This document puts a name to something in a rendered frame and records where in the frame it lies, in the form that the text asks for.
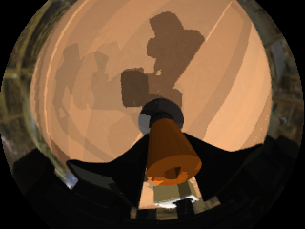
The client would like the orange cylinder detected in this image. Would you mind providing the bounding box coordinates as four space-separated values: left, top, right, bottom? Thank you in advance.
146 118 202 186

